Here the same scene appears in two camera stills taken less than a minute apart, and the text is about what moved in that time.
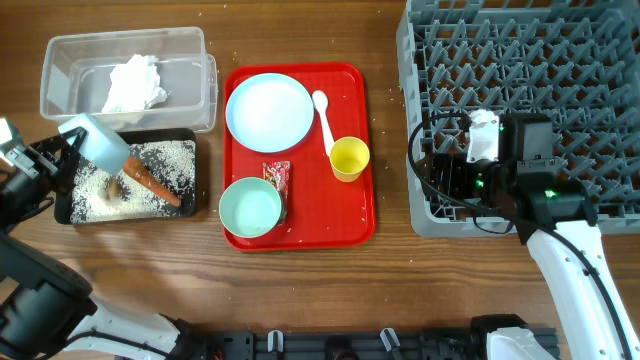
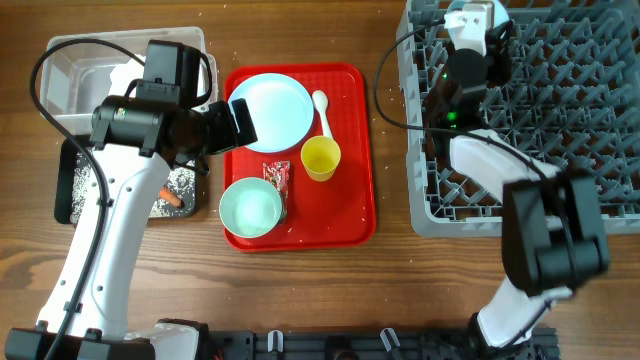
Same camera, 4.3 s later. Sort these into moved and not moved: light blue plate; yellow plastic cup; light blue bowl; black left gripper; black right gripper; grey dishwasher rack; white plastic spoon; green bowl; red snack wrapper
Moved: black right gripper; light blue bowl; yellow plastic cup; black left gripper
Not moved: light blue plate; grey dishwasher rack; white plastic spoon; green bowl; red snack wrapper
